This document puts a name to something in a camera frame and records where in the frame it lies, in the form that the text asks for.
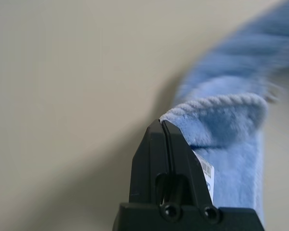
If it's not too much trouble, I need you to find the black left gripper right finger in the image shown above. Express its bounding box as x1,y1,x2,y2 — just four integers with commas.
161,120,214,207

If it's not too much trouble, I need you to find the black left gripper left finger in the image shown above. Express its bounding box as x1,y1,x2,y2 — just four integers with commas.
130,119,169,205

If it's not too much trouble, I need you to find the blue terry towel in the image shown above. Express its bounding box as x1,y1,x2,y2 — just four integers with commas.
160,0,289,231

